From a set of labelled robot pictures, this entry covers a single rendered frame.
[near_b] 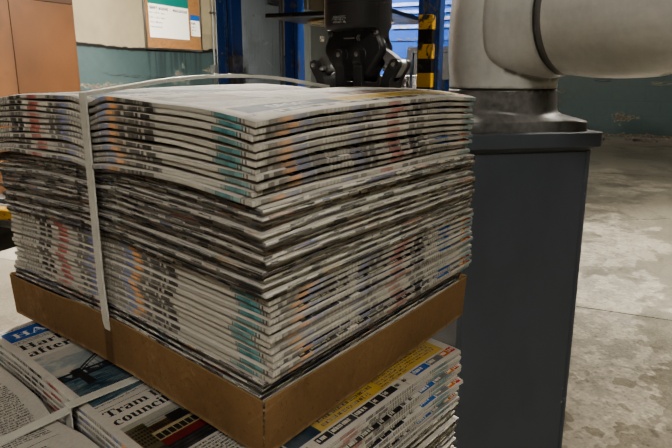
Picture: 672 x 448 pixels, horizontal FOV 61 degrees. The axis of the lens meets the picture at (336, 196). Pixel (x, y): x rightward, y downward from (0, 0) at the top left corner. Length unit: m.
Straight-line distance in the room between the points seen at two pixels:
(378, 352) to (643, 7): 0.45
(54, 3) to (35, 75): 0.60
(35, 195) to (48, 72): 4.46
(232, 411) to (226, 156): 0.17
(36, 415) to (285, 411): 0.20
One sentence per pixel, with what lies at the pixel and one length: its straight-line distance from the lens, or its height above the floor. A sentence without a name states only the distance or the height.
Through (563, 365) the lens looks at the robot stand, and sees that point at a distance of 0.95.
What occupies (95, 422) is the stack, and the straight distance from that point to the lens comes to 0.49.
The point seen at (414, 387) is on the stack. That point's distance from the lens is 0.50.
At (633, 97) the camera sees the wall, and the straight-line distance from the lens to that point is 9.56.
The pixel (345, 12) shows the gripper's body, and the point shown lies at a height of 1.14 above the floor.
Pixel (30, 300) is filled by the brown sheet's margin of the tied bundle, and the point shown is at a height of 0.86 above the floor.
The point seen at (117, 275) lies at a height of 0.92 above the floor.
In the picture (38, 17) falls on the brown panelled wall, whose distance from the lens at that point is 5.03.
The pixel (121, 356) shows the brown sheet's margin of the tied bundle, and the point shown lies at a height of 0.85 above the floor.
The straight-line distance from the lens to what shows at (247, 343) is 0.38.
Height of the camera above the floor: 1.08
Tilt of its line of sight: 12 degrees down
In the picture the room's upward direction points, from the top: straight up
